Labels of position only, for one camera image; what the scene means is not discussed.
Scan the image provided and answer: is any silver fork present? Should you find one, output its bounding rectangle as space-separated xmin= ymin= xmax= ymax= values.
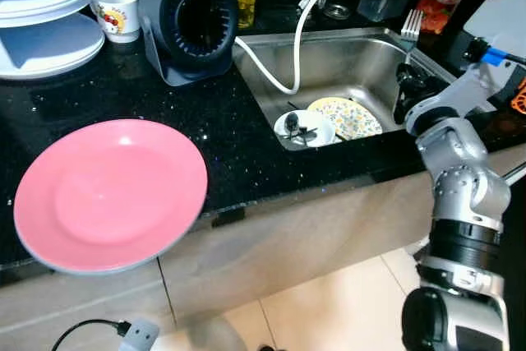
xmin=399 ymin=9 xmax=425 ymax=68

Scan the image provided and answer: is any pink round plate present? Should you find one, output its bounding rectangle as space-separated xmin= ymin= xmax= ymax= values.
xmin=13 ymin=118 xmax=210 ymax=276

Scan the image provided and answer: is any beige kitchen cabinet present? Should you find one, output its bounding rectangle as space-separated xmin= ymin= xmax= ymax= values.
xmin=0 ymin=145 xmax=526 ymax=327

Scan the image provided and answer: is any steel sink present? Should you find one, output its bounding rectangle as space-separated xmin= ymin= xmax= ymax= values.
xmin=233 ymin=26 xmax=461 ymax=152

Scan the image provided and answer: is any yellow floral plate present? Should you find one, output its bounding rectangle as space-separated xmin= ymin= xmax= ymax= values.
xmin=307 ymin=96 xmax=384 ymax=141

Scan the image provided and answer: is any small glass jar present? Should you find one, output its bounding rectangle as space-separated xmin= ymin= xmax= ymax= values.
xmin=323 ymin=2 xmax=352 ymax=23

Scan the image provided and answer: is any orange lattice object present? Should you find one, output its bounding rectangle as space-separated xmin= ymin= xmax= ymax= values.
xmin=511 ymin=78 xmax=526 ymax=115

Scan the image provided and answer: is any white bowl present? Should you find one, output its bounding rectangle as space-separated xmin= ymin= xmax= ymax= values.
xmin=274 ymin=109 xmax=336 ymax=150

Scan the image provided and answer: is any white flat panel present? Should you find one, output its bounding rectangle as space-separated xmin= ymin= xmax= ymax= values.
xmin=460 ymin=0 xmax=526 ymax=52

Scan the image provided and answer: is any black utensil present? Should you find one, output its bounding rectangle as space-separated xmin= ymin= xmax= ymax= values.
xmin=279 ymin=111 xmax=321 ymax=145

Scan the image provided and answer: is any black white-edged appliance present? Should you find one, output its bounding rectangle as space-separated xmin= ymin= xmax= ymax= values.
xmin=500 ymin=162 xmax=526 ymax=351

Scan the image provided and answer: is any black round fan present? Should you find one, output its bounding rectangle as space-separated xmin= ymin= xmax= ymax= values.
xmin=137 ymin=0 xmax=239 ymax=87

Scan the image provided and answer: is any white cartoon print cup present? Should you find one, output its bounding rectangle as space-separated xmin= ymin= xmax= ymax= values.
xmin=90 ymin=0 xmax=141 ymax=44

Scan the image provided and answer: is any white two-tier rack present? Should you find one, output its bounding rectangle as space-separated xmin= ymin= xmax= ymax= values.
xmin=0 ymin=0 xmax=106 ymax=81

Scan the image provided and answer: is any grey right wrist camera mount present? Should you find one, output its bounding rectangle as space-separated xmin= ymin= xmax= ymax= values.
xmin=408 ymin=35 xmax=526 ymax=134

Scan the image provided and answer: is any white hose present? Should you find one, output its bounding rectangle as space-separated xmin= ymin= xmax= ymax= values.
xmin=234 ymin=0 xmax=375 ymax=95

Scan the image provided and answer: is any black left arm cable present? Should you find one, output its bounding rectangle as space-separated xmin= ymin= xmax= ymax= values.
xmin=51 ymin=318 xmax=132 ymax=351

